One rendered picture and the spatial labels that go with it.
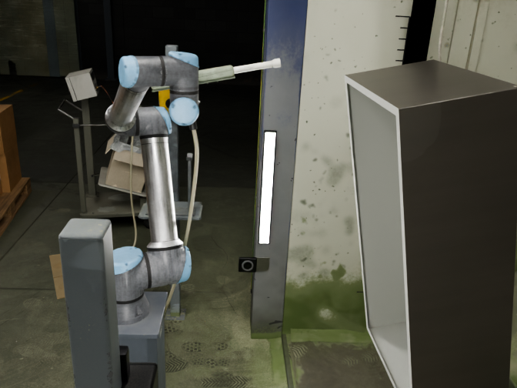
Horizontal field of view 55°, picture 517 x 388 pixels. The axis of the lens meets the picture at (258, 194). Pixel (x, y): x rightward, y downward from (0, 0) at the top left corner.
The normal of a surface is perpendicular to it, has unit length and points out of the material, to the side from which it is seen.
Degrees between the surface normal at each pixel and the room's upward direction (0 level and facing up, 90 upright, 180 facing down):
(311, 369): 0
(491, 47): 90
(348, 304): 90
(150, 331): 0
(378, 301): 90
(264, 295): 90
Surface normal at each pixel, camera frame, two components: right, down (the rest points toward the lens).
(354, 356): 0.05, -0.93
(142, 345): 0.04, 0.37
